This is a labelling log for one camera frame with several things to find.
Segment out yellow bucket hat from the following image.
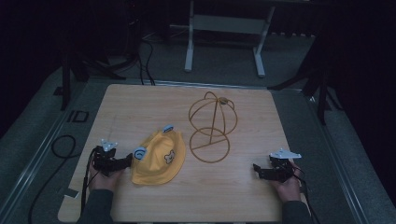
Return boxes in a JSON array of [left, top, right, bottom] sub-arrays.
[[131, 124, 187, 187]]

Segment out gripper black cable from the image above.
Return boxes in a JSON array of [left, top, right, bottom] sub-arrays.
[[79, 147, 100, 218], [290, 164, 321, 224]]

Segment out person's right hand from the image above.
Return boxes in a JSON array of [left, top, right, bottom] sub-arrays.
[[270, 160, 303, 203]]

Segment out black hanging cables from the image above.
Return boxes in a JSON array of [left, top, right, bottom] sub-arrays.
[[136, 38, 156, 86]]

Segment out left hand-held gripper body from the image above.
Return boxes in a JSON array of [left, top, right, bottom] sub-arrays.
[[92, 138, 126, 177]]

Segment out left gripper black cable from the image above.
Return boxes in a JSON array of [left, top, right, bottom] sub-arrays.
[[79, 147, 100, 218]]

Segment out person's left hand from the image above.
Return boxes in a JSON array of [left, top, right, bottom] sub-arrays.
[[88, 167, 124, 193]]

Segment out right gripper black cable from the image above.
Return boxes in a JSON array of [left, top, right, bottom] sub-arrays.
[[290, 164, 321, 224]]

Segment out gold wire hat stand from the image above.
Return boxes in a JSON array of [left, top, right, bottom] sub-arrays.
[[188, 91, 239, 164]]

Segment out black floor cable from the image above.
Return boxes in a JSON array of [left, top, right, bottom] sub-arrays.
[[27, 134, 82, 224]]

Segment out white metal table frame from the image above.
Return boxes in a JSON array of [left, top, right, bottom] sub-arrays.
[[169, 0, 276, 78]]

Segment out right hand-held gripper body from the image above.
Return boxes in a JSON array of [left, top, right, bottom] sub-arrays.
[[261, 147, 303, 184]]

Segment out black tripod stand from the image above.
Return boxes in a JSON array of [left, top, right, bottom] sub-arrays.
[[267, 27, 344, 126], [53, 36, 127, 112]]

